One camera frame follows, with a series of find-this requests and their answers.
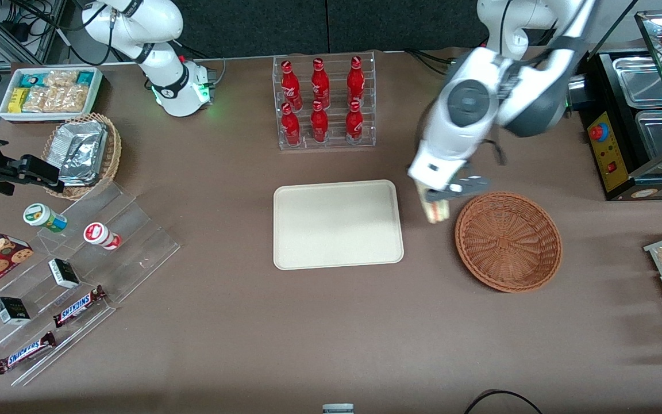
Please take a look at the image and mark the green lid yoghurt cup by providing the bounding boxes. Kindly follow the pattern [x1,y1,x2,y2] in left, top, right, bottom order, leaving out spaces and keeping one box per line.
[23,203,68,233]

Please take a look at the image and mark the black glass food warmer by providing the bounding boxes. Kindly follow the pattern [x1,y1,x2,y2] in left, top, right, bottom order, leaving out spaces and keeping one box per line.
[565,10,662,202]

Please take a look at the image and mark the aluminium frame with cables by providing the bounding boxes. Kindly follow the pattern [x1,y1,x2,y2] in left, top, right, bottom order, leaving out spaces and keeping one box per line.
[0,0,70,65]

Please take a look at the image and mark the Snickers chocolate bar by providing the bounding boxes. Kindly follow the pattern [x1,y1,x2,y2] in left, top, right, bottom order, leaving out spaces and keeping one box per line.
[0,331,57,375]
[53,285,107,328]

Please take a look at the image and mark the black left arm base cables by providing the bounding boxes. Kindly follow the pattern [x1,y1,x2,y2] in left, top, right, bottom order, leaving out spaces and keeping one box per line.
[405,48,457,75]

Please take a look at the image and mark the red cola bottle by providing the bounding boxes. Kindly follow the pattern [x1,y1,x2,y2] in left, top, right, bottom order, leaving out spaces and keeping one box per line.
[345,100,364,144]
[347,55,365,108]
[310,100,329,143]
[281,102,302,146]
[310,57,330,109]
[281,60,303,110]

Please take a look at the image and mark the triangular sandwich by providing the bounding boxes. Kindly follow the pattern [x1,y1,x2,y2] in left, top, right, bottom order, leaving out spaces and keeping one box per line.
[414,181,451,224]

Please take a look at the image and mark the yellow snack pack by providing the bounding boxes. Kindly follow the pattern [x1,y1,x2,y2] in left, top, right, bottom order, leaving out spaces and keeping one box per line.
[8,87,30,114]

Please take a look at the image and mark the clear acrylic step display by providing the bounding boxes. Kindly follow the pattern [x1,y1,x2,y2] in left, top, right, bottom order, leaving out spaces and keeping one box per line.
[0,181,182,387]

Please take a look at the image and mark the brown round wicker basket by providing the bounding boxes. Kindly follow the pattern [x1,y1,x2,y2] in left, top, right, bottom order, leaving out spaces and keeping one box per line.
[455,191,563,293]

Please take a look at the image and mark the red lid yoghurt cup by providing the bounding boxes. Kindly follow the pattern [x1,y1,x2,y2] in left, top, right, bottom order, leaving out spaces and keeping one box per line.
[83,222,121,250]

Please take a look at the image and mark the silver foil pack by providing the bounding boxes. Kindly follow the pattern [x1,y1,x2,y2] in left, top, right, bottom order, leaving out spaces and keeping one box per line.
[60,168,103,187]
[55,121,108,173]

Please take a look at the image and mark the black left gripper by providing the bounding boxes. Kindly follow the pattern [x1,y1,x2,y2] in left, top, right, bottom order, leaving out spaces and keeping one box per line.
[424,182,469,204]

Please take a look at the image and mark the black cable loop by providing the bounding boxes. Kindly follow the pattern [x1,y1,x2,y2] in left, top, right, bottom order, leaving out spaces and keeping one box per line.
[463,390,544,414]

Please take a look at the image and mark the cream rectangular tray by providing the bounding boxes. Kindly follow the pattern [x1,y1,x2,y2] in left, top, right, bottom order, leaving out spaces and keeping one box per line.
[273,179,405,271]

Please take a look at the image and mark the white rectangular snack bin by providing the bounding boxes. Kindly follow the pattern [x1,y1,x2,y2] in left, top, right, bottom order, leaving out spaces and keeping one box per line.
[0,67,103,123]

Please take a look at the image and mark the light oval wicker basket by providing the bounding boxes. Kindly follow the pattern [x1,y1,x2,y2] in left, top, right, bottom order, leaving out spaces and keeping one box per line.
[41,113,122,201]

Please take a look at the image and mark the clear acrylic bottle rack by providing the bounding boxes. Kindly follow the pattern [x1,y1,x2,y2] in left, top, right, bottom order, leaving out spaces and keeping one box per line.
[272,52,376,151]

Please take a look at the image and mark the clear bag of crackers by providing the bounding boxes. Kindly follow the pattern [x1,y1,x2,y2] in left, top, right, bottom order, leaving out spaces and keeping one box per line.
[45,86,90,113]
[22,86,50,113]
[44,70,80,89]

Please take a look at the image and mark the small black box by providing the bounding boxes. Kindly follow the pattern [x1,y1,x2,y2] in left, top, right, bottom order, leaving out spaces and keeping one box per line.
[0,296,31,325]
[48,258,80,289]

